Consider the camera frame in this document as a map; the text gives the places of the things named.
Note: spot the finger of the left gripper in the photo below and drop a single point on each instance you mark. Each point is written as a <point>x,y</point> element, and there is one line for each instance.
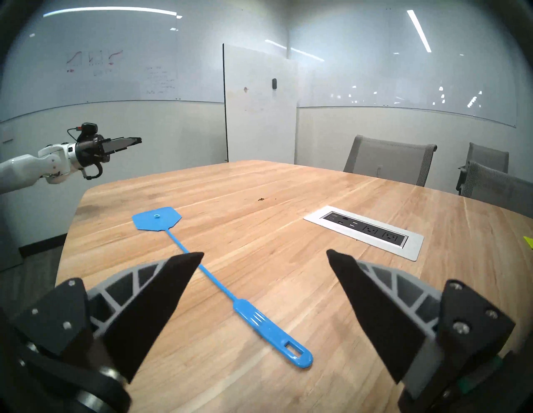
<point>123,143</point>

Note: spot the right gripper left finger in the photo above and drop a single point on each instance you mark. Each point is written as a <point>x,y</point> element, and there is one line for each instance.
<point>137,316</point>

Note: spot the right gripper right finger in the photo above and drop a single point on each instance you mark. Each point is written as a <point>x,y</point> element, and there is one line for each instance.
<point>387,320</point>

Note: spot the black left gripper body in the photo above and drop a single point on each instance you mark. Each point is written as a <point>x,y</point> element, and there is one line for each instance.
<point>89,152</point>

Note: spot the blue plastic fly swatter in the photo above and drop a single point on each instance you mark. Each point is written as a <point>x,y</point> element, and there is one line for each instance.
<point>158,218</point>

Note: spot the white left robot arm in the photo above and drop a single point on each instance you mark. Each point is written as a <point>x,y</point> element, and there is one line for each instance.
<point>21,166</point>

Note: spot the silver table power outlet box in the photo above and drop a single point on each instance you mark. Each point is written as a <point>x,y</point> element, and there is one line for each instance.
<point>362,231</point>

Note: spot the white mobile whiteboard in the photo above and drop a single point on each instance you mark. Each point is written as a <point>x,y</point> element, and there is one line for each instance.
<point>258,108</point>

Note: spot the grey mesh chair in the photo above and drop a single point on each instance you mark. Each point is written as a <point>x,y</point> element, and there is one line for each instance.
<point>387,160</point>
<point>495,185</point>

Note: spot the yellow sticky note pad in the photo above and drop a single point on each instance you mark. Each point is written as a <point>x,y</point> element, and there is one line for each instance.
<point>529,242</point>

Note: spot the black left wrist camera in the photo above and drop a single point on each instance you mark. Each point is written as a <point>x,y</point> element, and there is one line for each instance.
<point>88,130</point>

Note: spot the wall whiteboard with writing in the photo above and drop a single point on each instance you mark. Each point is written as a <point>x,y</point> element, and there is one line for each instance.
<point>104,54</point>

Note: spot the large wall glass whiteboard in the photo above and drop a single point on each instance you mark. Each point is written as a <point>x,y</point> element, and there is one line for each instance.
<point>395,62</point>

